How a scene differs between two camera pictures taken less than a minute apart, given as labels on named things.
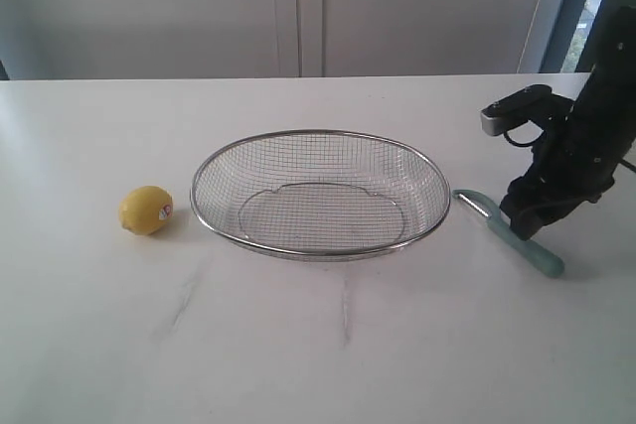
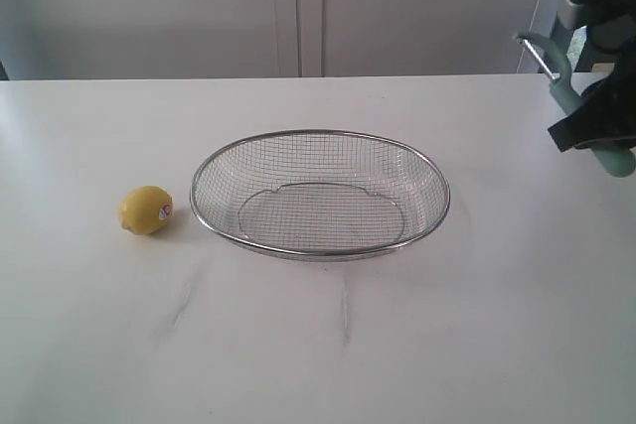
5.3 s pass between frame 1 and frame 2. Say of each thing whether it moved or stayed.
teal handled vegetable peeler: moved
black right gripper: moved
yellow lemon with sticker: stayed
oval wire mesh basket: stayed
